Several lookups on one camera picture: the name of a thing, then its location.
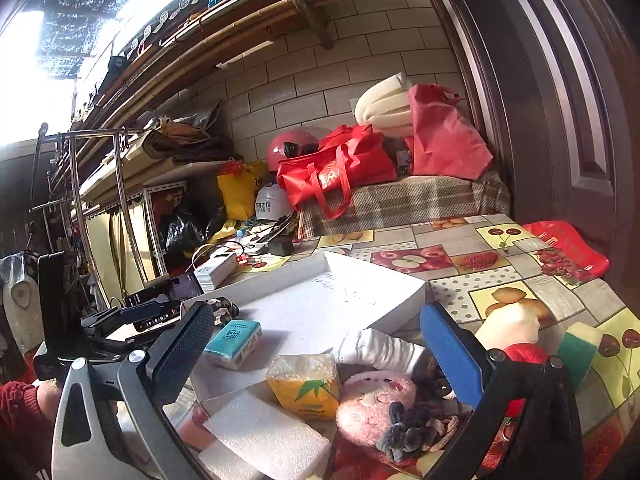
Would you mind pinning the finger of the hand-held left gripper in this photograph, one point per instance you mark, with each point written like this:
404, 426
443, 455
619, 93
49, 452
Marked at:
145, 312
170, 287

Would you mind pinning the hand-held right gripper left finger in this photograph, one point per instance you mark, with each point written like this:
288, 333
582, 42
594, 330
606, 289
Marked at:
187, 345

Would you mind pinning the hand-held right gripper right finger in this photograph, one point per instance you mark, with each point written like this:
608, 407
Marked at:
445, 355

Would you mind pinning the teal tissue pack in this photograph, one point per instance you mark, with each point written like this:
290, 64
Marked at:
234, 342

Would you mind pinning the red plush apple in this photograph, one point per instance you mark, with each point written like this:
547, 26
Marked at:
525, 355

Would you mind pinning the pink plush toy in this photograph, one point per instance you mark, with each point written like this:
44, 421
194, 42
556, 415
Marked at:
372, 400

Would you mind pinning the green and yellow sponge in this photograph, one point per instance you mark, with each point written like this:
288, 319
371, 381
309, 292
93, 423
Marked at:
577, 355

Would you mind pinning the shallow white cardboard tray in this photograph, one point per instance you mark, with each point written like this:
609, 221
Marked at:
320, 305

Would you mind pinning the person's left forearm red sleeve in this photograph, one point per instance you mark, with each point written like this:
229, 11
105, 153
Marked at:
17, 425

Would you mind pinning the person's left hand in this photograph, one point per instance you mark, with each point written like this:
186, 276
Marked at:
49, 397

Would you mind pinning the white scooter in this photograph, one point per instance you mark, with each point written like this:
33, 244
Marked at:
20, 305

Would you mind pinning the white power strip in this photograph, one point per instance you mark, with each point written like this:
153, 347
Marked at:
215, 270

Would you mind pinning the small dark patterned object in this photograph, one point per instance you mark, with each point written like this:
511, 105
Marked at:
221, 309

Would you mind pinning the black plastic bag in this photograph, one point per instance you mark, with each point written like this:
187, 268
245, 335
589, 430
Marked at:
187, 227

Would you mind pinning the white sock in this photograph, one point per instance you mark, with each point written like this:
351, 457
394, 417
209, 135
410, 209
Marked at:
380, 350

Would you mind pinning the cream plush toy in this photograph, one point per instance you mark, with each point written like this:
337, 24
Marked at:
510, 322

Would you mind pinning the yellow curtain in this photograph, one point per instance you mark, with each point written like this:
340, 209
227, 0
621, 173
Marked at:
102, 245

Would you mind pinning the fruit print tablecloth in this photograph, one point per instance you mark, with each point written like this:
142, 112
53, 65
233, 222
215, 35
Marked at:
480, 270

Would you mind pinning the white angle iron shelf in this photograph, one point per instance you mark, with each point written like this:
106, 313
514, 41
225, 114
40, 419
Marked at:
150, 195

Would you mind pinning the chrome metal rack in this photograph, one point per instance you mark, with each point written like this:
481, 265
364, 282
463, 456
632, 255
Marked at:
120, 180

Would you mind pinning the yellow bag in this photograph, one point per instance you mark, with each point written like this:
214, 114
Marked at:
237, 190

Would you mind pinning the black power adapter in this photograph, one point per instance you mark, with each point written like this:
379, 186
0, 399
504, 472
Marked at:
281, 247

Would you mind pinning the stack of cardboard sheets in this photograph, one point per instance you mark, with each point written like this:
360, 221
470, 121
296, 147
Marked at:
150, 170

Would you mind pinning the yellow tissue pack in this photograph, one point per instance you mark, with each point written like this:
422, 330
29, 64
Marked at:
302, 385

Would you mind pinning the white helmet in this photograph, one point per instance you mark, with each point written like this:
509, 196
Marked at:
272, 202

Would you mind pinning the brown folded bags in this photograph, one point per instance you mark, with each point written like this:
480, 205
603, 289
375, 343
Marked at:
185, 135

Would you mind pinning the plaid cloth covered bench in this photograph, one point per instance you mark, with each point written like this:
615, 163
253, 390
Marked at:
410, 202

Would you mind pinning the pink helmet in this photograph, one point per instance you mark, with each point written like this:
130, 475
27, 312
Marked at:
290, 147

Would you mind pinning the red tote bag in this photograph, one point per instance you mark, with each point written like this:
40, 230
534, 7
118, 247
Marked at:
345, 160

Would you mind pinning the red plastic bag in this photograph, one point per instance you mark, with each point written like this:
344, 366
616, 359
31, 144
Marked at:
445, 135

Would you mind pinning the cream foam roll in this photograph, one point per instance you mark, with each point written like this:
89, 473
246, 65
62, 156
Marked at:
382, 105

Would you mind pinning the bundle of bamboo poles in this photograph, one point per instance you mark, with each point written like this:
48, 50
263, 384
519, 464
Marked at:
240, 25

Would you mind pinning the brown door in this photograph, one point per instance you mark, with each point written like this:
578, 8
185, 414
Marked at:
550, 85

